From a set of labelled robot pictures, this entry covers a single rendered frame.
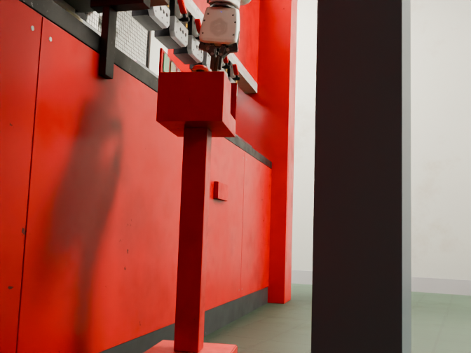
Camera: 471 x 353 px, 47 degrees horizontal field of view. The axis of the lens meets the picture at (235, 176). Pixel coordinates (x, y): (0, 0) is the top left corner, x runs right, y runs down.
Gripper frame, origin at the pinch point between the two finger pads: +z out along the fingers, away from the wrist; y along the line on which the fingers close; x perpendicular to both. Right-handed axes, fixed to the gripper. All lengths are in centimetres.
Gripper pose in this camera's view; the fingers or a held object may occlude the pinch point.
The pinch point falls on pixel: (216, 64)
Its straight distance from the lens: 145.7
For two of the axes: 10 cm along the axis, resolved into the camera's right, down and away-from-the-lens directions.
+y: 9.8, 1.0, -1.6
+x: 1.5, 1.2, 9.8
